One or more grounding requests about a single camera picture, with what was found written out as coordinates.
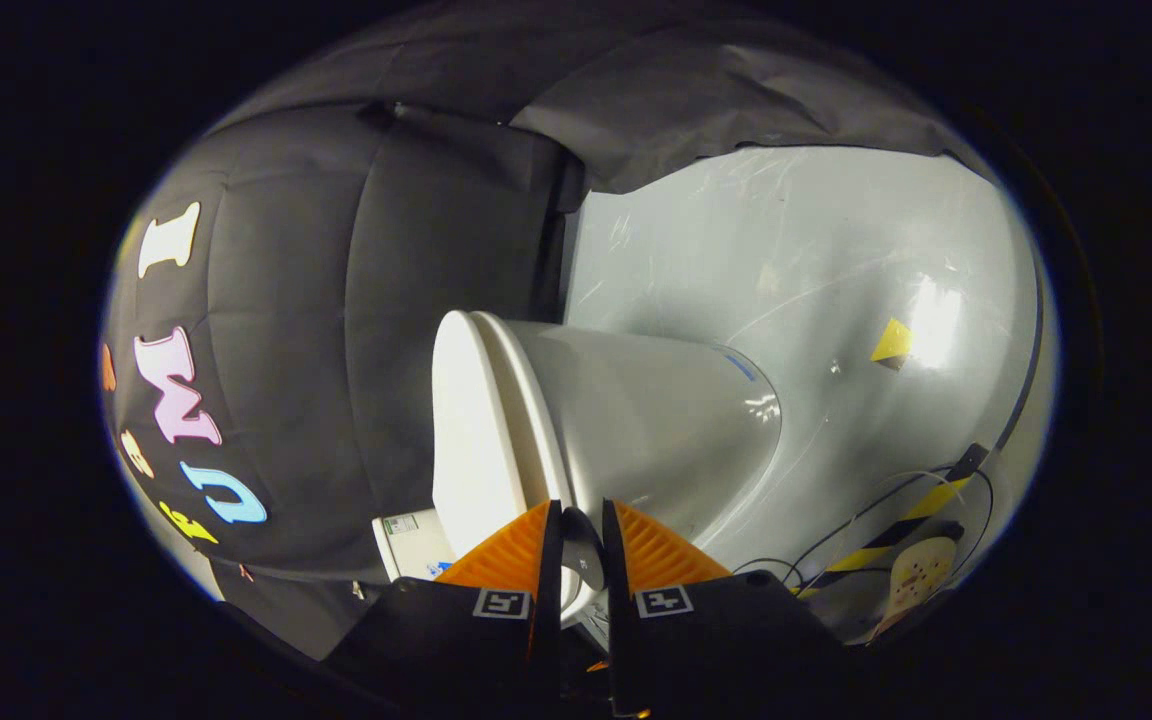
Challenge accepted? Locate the black cable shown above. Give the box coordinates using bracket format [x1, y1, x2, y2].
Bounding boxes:
[734, 468, 995, 593]

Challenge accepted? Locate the beige perforated board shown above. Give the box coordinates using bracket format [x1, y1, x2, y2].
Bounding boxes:
[871, 536, 960, 642]

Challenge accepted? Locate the white labelled box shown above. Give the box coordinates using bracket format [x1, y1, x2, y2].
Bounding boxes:
[373, 511, 458, 584]

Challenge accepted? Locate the yellow black striped tape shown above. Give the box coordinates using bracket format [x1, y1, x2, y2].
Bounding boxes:
[796, 445, 990, 599]

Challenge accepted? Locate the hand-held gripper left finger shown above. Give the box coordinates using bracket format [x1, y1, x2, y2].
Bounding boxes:
[321, 499, 567, 720]

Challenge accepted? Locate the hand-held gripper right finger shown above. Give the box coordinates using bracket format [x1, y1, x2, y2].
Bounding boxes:
[600, 497, 852, 720]

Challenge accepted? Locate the grey lid handle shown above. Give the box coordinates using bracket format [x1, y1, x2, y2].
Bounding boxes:
[561, 505, 605, 593]

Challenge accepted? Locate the yellow floor tape piece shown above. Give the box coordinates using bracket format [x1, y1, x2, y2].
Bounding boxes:
[871, 318, 914, 372]

